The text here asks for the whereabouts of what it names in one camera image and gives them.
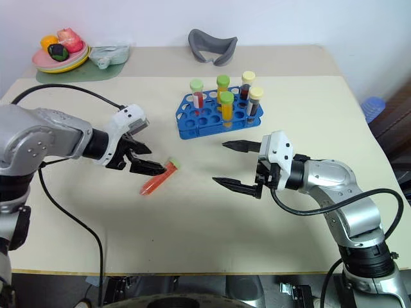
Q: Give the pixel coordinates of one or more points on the green placemat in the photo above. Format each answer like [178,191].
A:
[90,76]

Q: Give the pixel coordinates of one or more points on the orange fruit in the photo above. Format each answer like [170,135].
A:
[47,40]

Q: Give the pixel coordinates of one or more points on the pale green plastic pouch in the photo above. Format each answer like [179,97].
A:
[110,56]

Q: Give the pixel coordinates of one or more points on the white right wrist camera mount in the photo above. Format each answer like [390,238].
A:
[282,150]

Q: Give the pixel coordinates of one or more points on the red liquid tube white label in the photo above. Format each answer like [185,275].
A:
[196,85]

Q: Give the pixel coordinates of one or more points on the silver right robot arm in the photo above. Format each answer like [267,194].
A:
[334,174]

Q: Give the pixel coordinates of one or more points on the dark red tube yellow cap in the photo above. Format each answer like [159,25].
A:
[248,77]

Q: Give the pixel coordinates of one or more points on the yellow liquid tube green cap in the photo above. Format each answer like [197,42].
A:
[227,102]

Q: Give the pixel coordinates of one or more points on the metal latch bracket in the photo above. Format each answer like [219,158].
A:
[293,291]

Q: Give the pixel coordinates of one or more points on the red apple in foam net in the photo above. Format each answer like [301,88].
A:
[70,40]

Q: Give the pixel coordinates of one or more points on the brown liquid tube cream cap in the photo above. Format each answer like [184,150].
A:
[256,93]

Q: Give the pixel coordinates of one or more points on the blue stacked plastic item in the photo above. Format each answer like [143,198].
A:
[372,107]

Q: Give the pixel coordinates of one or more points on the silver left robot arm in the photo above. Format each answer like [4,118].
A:
[48,138]

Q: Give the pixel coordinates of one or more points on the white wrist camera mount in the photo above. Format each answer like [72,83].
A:
[282,150]
[128,117]

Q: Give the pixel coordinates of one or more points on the orange-red liquid tube green cap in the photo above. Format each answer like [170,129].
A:
[154,184]

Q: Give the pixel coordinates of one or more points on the pink plate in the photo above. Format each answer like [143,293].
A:
[40,59]

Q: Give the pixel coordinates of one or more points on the blue plastic test tube rack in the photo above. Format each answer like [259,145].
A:
[189,132]

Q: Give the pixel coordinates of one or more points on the yellow liquid tube white label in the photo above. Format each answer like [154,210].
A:
[223,81]

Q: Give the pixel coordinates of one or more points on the black and green fruit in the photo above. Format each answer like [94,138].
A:
[57,52]

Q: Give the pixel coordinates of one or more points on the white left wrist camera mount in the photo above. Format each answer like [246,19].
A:
[128,117]

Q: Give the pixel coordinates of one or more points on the dark rounded shape under table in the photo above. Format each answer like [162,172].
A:
[192,293]

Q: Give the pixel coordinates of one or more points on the grey foam face pad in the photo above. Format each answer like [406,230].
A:
[200,40]

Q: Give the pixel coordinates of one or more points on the yellow plate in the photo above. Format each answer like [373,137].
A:
[75,65]

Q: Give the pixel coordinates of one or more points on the dark brown furniture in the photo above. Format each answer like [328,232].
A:
[398,125]

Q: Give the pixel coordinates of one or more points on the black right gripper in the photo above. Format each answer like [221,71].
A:
[266,174]

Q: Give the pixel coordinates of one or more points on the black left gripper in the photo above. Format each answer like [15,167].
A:
[121,158]

